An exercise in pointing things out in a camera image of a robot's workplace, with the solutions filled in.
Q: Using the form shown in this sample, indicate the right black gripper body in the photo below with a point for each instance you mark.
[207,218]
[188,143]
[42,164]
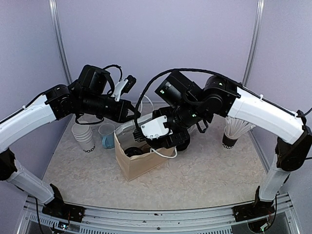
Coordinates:
[188,114]

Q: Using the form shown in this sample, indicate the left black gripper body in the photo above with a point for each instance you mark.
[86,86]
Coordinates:
[92,104]

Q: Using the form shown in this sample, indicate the brown paper bag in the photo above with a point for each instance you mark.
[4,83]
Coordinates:
[135,166]

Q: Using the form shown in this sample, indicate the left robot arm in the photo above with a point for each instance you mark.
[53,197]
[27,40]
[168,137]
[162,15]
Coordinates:
[22,122]

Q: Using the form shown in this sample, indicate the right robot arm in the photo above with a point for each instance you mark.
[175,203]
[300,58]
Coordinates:
[293,135]

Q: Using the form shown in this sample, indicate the blue ceramic mug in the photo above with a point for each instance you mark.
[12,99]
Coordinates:
[106,132]

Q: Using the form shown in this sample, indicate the white paper cup stack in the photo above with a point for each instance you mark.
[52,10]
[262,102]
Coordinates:
[83,134]

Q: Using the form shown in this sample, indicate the black lid stack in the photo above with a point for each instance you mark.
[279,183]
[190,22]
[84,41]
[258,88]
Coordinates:
[183,146]

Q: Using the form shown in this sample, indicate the black cup of straws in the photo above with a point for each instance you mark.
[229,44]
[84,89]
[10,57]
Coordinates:
[233,130]

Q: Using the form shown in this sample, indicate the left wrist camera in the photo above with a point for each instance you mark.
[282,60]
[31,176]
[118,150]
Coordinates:
[123,86]

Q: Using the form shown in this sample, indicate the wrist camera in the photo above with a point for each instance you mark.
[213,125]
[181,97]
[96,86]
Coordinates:
[123,86]
[153,129]

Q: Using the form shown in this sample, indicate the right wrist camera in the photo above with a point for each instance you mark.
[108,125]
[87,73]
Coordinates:
[153,129]

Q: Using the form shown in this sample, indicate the left aluminium frame post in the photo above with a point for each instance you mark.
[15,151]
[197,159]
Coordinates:
[60,46]

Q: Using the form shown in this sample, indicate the aluminium frame post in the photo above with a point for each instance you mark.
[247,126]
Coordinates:
[254,41]
[60,46]

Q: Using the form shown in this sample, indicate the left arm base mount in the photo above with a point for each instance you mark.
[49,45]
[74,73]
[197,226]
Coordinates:
[58,208]

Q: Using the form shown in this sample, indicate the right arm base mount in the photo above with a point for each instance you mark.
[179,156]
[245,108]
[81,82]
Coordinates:
[254,209]

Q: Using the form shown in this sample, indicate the right aluminium frame post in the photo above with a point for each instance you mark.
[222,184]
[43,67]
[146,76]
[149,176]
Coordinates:
[254,41]

